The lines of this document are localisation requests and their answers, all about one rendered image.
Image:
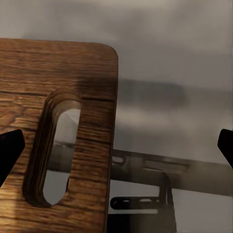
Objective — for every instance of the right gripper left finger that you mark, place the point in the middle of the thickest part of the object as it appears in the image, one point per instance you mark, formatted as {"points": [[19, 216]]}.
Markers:
{"points": [[11, 146]]}

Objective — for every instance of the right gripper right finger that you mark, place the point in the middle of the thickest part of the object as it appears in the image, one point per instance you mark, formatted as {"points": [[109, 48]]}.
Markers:
{"points": [[225, 144]]}

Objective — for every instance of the cutting board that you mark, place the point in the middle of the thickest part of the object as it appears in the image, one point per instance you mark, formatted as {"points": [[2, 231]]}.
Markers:
{"points": [[34, 76]]}

